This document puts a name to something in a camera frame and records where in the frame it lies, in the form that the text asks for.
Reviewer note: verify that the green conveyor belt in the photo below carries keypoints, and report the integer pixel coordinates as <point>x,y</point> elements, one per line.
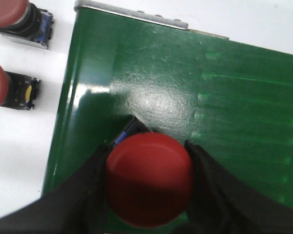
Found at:
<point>233,99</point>

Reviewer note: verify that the silver belt end bracket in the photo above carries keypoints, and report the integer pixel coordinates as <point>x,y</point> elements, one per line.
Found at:
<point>139,15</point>

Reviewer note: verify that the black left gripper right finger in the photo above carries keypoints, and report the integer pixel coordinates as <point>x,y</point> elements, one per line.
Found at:
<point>223,204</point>

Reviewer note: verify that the red mushroom push button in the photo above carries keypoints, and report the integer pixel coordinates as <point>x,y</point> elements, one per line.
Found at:
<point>23,22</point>

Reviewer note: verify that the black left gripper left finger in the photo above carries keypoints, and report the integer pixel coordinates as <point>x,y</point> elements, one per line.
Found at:
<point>76,206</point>

